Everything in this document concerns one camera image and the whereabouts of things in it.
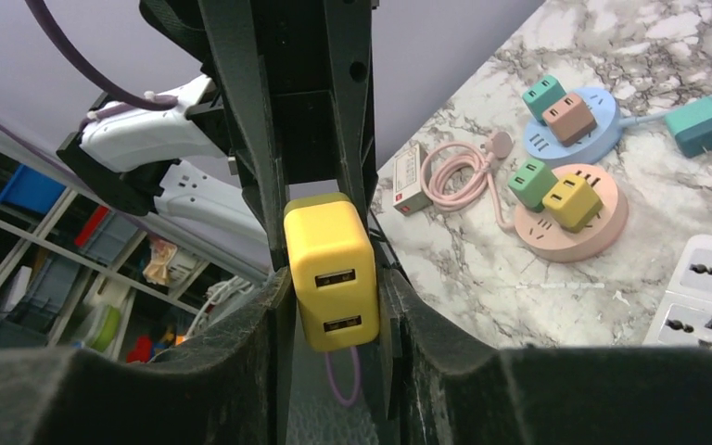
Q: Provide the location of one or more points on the yellow charger plug front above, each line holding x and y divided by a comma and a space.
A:
333, 269

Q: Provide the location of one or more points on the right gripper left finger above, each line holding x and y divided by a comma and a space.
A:
228, 385

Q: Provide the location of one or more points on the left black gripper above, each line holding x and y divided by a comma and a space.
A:
294, 101

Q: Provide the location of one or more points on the yellow charger plug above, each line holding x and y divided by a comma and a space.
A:
333, 269
573, 202

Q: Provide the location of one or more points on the yellow charger plug back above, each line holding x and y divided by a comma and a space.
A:
573, 202

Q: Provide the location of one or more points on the pink charger plug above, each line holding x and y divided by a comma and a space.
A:
570, 119

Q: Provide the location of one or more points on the teal charger plug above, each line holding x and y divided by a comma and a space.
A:
691, 127

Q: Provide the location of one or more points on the white power strip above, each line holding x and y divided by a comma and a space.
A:
684, 314

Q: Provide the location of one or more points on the pink round power strip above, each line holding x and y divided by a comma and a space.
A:
543, 235

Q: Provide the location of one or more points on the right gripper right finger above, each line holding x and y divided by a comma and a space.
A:
448, 387

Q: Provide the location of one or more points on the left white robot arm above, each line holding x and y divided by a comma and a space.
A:
130, 149

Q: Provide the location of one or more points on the green charger plug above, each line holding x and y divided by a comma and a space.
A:
531, 182
542, 95

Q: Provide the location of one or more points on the blue round power strip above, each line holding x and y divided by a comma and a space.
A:
541, 144

